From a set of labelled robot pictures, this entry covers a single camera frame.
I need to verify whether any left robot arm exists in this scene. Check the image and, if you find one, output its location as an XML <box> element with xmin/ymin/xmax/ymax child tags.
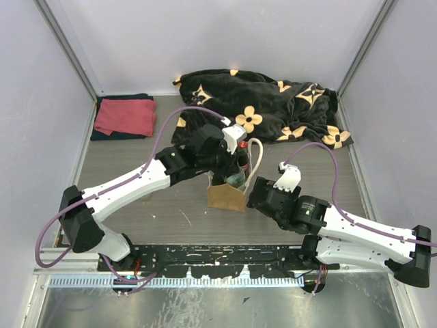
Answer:
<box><xmin>59</xmin><ymin>124</ymin><xmax>246</xmax><ymax>271</ymax></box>

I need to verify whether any dark navy folded cloth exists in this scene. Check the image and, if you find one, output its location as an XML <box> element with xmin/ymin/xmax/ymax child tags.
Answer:
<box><xmin>91</xmin><ymin>94</ymin><xmax>156</xmax><ymax>141</ymax></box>

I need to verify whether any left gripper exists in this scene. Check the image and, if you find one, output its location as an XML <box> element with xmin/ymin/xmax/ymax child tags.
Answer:
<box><xmin>198</xmin><ymin>139</ymin><xmax>242</xmax><ymax>180</ymax></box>

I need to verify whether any cola glass bottle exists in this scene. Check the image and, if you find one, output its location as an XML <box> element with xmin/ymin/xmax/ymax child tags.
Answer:
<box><xmin>237</xmin><ymin>141</ymin><xmax>249</xmax><ymax>178</ymax></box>

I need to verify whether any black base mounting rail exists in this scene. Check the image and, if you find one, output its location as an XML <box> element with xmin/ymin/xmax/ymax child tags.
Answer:
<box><xmin>97</xmin><ymin>243</ymin><xmax>330</xmax><ymax>279</ymax></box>

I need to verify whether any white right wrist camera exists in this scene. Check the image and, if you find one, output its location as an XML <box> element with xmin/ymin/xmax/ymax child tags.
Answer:
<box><xmin>274</xmin><ymin>161</ymin><xmax>301</xmax><ymax>193</ymax></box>

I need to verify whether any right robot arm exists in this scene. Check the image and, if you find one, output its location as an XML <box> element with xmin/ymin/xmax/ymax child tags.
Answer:
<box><xmin>247</xmin><ymin>177</ymin><xmax>432</xmax><ymax>288</ymax></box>

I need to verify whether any red folded cloth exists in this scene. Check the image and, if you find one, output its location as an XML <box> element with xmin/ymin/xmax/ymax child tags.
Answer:
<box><xmin>94</xmin><ymin>99</ymin><xmax>157</xmax><ymax>137</ymax></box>

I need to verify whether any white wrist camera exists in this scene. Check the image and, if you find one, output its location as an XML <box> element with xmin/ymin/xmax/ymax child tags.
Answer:
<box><xmin>274</xmin><ymin>161</ymin><xmax>301</xmax><ymax>193</ymax></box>
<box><xmin>221</xmin><ymin>118</ymin><xmax>246</xmax><ymax>154</ymax></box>

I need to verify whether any canvas tote bag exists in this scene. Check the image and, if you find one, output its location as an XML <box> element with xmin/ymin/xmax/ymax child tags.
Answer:
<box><xmin>207</xmin><ymin>138</ymin><xmax>264</xmax><ymax>213</ymax></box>

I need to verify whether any clear glass bottle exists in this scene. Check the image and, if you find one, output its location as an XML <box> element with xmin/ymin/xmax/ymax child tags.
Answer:
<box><xmin>225</xmin><ymin>170</ymin><xmax>246</xmax><ymax>191</ymax></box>
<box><xmin>141</xmin><ymin>193</ymin><xmax>152</xmax><ymax>200</ymax></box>

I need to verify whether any black floral blanket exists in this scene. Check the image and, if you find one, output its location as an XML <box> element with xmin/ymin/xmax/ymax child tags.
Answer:
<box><xmin>171</xmin><ymin>69</ymin><xmax>353</xmax><ymax>150</ymax></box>

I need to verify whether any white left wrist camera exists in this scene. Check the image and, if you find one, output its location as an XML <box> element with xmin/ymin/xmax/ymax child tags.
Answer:
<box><xmin>221</xmin><ymin>118</ymin><xmax>246</xmax><ymax>154</ymax></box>

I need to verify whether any white slotted cable duct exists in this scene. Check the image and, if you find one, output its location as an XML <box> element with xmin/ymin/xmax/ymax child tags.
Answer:
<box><xmin>48</xmin><ymin>275</ymin><xmax>305</xmax><ymax>289</ymax></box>

